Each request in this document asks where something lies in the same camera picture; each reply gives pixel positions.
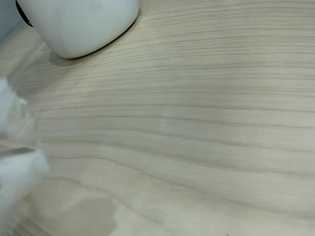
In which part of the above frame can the white mug with black handle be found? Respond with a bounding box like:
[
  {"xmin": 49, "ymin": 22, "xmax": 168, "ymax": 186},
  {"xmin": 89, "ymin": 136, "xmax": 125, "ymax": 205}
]
[{"xmin": 15, "ymin": 0, "xmax": 140, "ymax": 59}]

